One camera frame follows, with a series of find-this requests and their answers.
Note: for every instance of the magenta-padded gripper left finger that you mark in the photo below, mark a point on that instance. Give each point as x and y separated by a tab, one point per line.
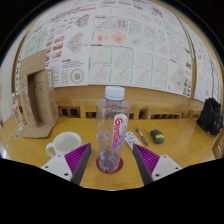
75	160

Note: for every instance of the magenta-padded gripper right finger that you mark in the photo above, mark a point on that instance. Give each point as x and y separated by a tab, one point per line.
150	161

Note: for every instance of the clear plastic water bottle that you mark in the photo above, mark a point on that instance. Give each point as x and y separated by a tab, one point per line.
110	116

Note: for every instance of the white ceramic mug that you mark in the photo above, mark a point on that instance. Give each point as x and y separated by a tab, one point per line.
66	143

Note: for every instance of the dark pen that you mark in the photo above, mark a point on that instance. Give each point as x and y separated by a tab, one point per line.
141	135

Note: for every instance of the white remote control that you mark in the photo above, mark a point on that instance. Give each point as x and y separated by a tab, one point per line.
131	138

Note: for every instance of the brown cardboard box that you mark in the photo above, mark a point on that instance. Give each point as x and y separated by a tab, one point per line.
45	96

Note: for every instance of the black bag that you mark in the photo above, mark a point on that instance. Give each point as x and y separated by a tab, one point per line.
210	116

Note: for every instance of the printed paper wall posters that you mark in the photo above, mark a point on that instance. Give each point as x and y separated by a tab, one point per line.
133	50

